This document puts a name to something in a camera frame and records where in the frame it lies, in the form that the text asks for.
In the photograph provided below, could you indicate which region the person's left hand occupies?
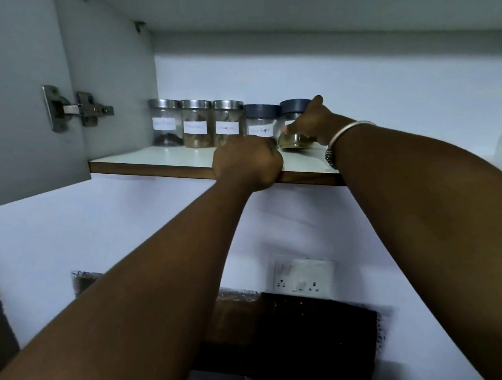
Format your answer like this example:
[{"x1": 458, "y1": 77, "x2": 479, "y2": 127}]
[{"x1": 210, "y1": 132, "x2": 286, "y2": 194}]

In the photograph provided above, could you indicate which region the person's right hand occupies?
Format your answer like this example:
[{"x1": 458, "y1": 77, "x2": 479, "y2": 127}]
[{"x1": 280, "y1": 93, "x2": 358, "y2": 148}]

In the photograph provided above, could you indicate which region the grey lid spice jar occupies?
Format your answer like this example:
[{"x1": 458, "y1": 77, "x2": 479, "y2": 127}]
[
  {"x1": 277, "y1": 97, "x2": 318, "y2": 152},
  {"x1": 241, "y1": 103, "x2": 282, "y2": 144}
]

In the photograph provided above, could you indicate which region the person's left forearm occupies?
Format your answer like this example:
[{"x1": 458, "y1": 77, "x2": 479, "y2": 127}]
[{"x1": 0, "y1": 165, "x2": 256, "y2": 380}]

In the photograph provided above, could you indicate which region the person's right forearm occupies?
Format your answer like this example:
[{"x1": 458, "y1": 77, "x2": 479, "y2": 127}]
[{"x1": 318, "y1": 122, "x2": 502, "y2": 380}]

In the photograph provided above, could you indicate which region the silver bangle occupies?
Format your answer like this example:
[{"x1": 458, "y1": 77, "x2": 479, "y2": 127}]
[{"x1": 324, "y1": 118, "x2": 377, "y2": 172}]

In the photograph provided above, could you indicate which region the steel lid spice jar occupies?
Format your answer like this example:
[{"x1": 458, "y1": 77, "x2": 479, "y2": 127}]
[
  {"x1": 209, "y1": 99, "x2": 245, "y2": 149},
  {"x1": 178, "y1": 99, "x2": 215, "y2": 149},
  {"x1": 146, "y1": 98, "x2": 186, "y2": 148}
]

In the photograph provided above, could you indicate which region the white cabinet shelf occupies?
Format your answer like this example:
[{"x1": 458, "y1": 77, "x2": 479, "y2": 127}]
[{"x1": 88, "y1": 132, "x2": 350, "y2": 189}]

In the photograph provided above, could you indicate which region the metal cabinet hinge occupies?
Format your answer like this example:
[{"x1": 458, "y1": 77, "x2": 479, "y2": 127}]
[{"x1": 38, "y1": 84, "x2": 116, "y2": 137}]

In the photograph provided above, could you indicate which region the grey cabinet door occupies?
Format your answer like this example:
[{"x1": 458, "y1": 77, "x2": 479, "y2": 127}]
[{"x1": 0, "y1": 0, "x2": 103, "y2": 219}]

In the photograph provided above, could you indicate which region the white wall switch socket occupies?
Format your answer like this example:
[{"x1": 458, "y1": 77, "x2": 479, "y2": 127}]
[{"x1": 272, "y1": 257, "x2": 336, "y2": 298}]

